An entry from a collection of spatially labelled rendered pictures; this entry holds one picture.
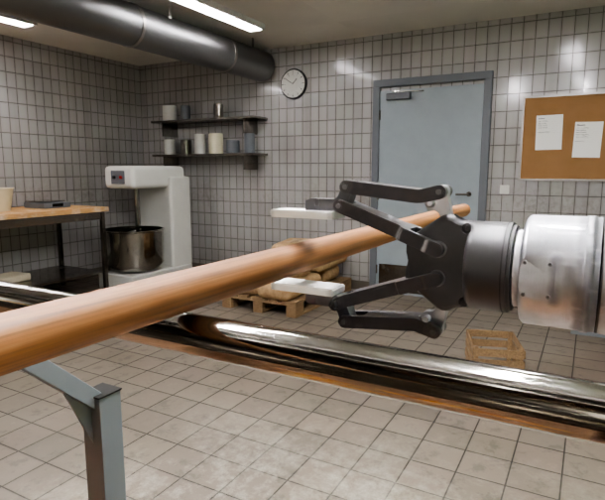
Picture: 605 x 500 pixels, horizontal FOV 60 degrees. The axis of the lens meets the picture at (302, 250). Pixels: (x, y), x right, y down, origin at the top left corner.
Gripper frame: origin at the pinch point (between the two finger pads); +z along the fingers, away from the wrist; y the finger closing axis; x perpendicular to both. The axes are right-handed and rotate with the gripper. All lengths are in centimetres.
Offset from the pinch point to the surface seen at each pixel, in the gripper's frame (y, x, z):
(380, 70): -105, 467, 168
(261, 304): 112, 337, 228
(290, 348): 3.0, -18.5, -9.3
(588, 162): -14, 465, -21
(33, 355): 1.1, -30.3, -1.4
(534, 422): 4.4, -18.7, -23.4
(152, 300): 0.1, -22.1, -1.4
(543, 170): -7, 465, 14
